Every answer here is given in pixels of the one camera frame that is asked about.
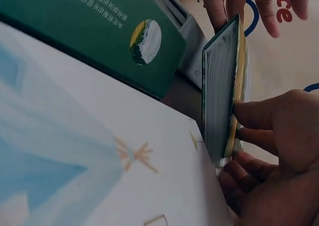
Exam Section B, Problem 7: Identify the person's right hand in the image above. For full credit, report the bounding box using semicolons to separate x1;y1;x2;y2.
217;89;319;226

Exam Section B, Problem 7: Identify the large green book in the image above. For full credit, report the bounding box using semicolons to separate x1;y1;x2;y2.
0;0;187;100

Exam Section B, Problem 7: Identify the small green book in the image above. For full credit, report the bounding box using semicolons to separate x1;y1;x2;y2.
201;12;249;177

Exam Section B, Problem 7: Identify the white and blue picture book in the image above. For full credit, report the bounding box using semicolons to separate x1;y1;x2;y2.
0;21;235;226

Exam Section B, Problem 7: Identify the grey book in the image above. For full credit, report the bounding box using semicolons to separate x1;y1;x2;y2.
159;0;217;90

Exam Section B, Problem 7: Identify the person's left hand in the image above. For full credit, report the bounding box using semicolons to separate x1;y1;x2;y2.
199;0;310;38

